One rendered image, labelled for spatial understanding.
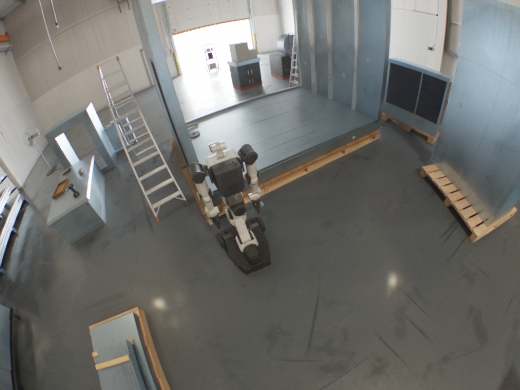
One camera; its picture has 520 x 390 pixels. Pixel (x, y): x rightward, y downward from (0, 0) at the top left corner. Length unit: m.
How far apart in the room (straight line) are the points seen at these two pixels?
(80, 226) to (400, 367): 4.83
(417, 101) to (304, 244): 3.83
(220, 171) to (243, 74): 6.10
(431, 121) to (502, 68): 2.40
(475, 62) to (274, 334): 4.14
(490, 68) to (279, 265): 3.73
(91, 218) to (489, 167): 6.12
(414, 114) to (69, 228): 7.00
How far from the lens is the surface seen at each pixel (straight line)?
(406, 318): 2.66
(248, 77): 7.62
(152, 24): 2.23
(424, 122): 5.28
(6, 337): 4.67
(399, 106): 5.43
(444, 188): 3.94
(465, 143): 3.87
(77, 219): 4.23
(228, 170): 1.61
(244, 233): 2.44
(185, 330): 2.60
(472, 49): 3.75
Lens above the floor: 2.32
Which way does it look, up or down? 45 degrees down
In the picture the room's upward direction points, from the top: 10 degrees counter-clockwise
